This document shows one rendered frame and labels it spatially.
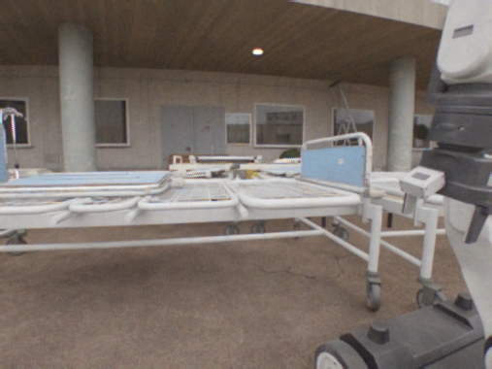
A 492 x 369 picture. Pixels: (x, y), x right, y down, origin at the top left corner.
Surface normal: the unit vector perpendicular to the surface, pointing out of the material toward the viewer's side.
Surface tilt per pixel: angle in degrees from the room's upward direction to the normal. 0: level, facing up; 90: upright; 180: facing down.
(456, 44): 90
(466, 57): 90
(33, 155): 90
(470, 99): 96
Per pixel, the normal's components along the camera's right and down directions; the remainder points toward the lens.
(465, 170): -0.96, 0.03
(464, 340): 0.21, -0.63
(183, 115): 0.18, 0.11
